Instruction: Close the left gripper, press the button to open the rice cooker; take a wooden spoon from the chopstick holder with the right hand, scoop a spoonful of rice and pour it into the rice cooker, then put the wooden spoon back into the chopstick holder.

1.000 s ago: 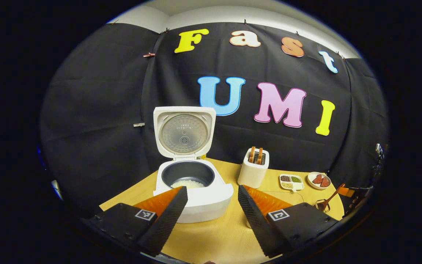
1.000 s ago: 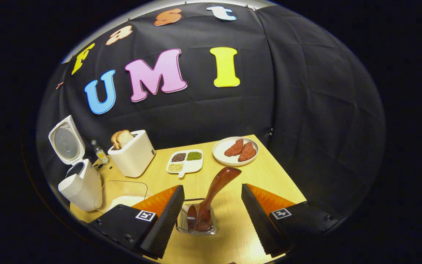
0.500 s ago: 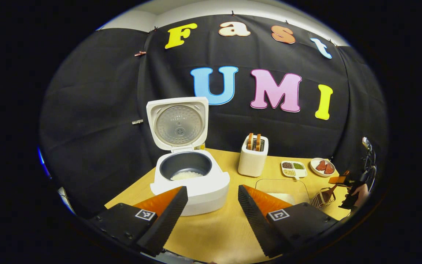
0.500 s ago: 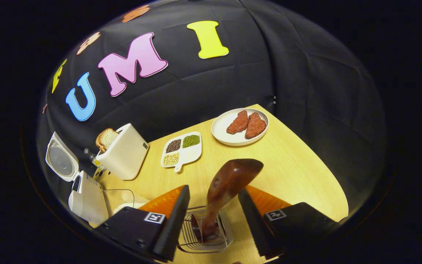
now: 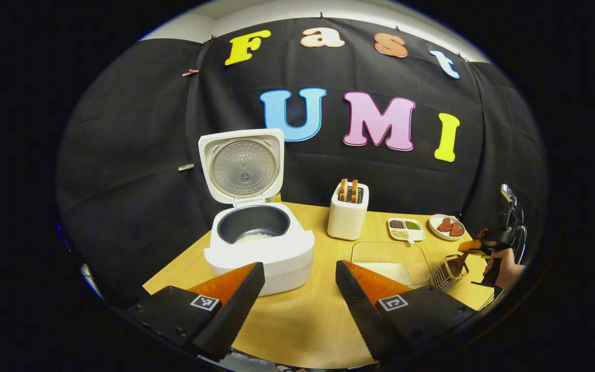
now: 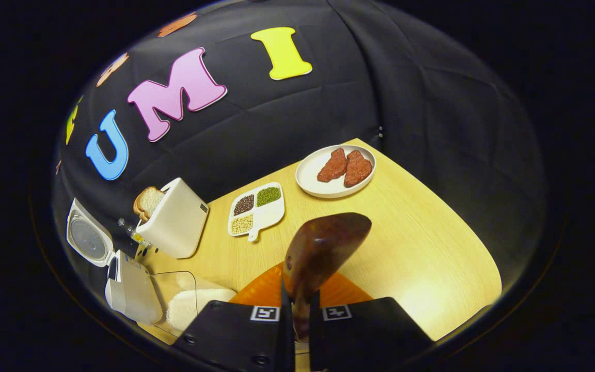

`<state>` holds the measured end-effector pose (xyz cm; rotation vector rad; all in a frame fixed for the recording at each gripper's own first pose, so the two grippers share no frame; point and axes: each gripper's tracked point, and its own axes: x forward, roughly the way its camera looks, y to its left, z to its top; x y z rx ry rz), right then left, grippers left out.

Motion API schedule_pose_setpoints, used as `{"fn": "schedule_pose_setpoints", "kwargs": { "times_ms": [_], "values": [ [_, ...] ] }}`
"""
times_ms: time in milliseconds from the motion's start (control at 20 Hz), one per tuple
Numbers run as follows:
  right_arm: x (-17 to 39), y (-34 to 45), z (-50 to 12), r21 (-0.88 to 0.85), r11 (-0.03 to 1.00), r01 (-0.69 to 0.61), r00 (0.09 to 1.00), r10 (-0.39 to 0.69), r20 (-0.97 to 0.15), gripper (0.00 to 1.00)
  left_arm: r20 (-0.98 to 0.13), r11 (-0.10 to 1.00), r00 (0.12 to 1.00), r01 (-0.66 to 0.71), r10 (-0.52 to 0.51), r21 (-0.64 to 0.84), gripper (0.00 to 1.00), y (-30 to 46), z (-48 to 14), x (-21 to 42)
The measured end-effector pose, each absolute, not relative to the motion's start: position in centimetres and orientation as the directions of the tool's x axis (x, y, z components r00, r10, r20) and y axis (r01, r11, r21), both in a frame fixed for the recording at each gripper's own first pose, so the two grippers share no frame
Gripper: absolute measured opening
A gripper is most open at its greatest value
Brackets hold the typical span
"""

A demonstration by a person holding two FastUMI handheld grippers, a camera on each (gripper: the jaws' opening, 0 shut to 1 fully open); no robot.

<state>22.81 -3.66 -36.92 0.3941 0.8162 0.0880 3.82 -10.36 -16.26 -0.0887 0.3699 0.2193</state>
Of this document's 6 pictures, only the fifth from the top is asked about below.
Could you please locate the white rice cooker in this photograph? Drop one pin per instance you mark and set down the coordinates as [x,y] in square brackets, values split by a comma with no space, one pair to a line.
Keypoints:
[277,258]

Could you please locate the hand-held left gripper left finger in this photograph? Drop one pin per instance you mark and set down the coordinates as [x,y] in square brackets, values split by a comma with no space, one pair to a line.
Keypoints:
[235,315]

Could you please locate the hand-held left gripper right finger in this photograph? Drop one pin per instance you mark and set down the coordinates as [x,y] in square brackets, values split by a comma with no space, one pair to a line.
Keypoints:
[364,315]

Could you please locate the white round plate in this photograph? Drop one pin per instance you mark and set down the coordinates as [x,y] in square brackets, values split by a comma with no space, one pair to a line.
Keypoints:
[434,227]

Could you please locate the silver cloth clip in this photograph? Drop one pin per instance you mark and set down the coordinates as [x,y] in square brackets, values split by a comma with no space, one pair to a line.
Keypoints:
[186,167]

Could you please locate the toast bread slice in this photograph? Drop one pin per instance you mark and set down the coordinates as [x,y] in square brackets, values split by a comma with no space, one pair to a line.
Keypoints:
[354,191]
[343,190]

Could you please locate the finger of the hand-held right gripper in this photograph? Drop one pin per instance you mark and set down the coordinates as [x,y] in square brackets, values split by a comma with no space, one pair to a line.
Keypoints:
[470,247]

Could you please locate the white rice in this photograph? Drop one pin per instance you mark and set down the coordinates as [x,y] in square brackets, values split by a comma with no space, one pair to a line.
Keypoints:
[390,271]
[254,237]

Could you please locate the clear glass dish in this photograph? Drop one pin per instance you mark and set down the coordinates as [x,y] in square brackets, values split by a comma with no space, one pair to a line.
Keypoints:
[380,253]

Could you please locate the white divided bean dish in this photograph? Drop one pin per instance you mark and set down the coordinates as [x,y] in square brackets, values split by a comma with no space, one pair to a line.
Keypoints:
[406,233]

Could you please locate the small glass bottle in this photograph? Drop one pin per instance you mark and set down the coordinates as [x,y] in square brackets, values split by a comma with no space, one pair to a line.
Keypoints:
[275,198]

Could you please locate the white toaster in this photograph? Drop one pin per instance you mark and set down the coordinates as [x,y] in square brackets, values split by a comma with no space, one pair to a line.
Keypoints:
[346,222]

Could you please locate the red meat slice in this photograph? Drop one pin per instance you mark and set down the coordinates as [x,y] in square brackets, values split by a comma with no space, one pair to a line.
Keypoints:
[444,226]
[456,230]

